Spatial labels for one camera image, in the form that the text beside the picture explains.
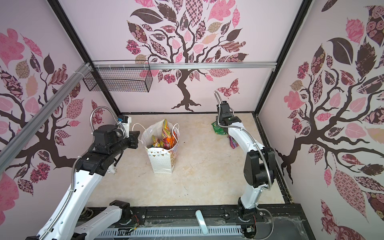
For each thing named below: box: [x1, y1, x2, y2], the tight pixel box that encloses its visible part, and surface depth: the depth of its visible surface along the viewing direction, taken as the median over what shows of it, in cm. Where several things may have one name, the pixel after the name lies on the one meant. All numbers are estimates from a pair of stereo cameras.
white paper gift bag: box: [141, 118, 180, 174], surface depth 79 cm
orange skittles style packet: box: [162, 118, 174, 150], surface depth 79 cm
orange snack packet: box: [165, 131, 178, 150], surface depth 79 cm
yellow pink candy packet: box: [151, 135, 164, 148], surface depth 80 cm
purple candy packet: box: [228, 135, 239, 150], surface depth 101 cm
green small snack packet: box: [211, 121, 227, 135], surface depth 109 cm
